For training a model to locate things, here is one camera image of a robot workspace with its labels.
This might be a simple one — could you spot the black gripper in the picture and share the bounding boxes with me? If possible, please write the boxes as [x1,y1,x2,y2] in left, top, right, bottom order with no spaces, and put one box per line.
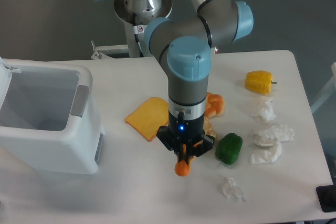
[156,113,215,165]

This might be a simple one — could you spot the long orange baguette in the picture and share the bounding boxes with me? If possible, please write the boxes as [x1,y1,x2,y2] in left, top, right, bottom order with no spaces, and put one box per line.
[174,144,196,177]

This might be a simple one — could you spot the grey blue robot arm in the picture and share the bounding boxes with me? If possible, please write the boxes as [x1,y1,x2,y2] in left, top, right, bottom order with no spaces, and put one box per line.
[97,0,254,164]

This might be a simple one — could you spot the pale bread chunk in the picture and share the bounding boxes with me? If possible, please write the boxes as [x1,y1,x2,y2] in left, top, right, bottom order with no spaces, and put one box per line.
[203,117,217,141]

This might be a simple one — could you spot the yellow toast slice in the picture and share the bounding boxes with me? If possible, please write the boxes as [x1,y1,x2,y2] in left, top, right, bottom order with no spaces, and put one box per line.
[124,97,169,142]

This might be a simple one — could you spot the green bell pepper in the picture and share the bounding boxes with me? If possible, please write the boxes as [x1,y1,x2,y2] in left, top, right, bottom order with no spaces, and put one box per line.
[215,133,243,165]

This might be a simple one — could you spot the orange braided bun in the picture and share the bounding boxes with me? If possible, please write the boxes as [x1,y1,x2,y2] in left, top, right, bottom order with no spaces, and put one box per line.
[205,92,225,118]

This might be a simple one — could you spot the crumpled white tissue lower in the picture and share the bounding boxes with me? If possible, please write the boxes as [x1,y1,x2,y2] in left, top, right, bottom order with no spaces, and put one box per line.
[219,177,245,201]

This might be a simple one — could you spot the crumpled white tissue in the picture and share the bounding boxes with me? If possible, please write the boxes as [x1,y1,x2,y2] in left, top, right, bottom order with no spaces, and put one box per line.
[219,177,245,201]
[250,124,295,165]
[251,97,276,124]

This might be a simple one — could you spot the crumpled white tissue middle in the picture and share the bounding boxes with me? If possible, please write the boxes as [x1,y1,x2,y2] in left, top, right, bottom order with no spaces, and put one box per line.
[250,124,295,165]

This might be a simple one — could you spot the crumpled white tissue upper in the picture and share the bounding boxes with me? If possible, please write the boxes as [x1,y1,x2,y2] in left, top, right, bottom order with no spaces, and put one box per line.
[251,97,276,124]

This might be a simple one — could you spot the yellow bell pepper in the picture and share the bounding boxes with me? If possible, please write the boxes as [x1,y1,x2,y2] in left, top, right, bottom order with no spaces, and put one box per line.
[245,70,277,95]

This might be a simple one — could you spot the white plastic bin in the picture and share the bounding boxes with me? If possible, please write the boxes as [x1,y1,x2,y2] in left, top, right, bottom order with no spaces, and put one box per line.
[1,59,105,174]

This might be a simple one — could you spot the black device at edge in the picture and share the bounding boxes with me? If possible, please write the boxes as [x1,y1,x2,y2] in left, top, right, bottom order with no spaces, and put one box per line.
[316,185,335,212]

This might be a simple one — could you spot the white furniture at right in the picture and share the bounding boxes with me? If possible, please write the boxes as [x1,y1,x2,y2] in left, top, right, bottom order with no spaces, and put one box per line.
[310,62,335,114]

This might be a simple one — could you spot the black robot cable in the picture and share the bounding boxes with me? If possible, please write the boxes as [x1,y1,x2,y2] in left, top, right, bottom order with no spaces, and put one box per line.
[132,13,144,58]

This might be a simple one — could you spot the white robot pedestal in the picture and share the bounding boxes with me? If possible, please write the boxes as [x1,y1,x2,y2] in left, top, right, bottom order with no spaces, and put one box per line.
[114,0,172,52]

